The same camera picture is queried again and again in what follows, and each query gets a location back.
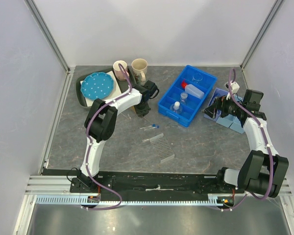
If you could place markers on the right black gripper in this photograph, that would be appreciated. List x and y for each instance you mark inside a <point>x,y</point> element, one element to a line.
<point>218,104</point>

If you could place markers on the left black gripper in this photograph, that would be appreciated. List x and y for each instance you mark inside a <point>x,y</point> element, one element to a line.
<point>143,112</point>

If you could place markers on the red cap wash bottle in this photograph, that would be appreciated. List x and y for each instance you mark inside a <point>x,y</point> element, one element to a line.
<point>192,90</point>

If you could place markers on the small glass stoppered bottle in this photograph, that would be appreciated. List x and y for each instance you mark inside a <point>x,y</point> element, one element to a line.
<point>183,98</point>

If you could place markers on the round glass flask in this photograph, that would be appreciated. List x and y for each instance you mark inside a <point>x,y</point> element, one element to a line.
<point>176,107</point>

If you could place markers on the clear glass beaker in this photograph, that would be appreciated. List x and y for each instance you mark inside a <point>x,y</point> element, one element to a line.
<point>197,78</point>

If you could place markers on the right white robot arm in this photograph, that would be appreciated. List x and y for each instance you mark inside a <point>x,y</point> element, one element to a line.
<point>264,170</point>

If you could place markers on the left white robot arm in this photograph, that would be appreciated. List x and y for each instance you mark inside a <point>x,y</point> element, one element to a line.
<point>101,120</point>

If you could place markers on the lavender divider box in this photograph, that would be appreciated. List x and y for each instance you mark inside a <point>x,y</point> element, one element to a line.
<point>229,121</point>

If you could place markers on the grey serving tray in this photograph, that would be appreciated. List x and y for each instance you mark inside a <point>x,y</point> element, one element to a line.
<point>119,87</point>

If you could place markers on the white square plate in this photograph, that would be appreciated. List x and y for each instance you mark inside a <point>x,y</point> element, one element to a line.
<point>99,85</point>

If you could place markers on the blue compartment bin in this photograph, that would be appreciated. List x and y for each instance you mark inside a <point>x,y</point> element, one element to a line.
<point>193,104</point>

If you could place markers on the clear test tube rack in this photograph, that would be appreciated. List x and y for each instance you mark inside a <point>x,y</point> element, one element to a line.
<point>162,148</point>

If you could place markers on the beige floral mug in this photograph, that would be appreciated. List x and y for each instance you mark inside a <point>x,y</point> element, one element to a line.
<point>139,67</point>

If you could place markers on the pink mug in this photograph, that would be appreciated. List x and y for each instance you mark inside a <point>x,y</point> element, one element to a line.
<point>117,71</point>

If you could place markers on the blue polka dot plate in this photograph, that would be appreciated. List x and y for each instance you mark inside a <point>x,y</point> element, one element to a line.
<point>97,85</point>

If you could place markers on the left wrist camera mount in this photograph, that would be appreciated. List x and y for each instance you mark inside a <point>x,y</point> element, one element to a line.
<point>152,88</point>

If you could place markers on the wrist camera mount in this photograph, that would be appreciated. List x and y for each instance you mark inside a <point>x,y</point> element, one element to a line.
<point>250,96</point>
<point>152,88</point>

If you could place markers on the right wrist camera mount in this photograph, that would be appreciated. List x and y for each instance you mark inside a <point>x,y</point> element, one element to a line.
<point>250,96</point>

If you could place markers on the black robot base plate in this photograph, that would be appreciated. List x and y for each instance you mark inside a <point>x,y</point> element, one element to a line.
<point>151,186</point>

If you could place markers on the slotted cable duct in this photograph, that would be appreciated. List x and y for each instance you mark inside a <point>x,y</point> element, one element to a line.
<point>91,201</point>

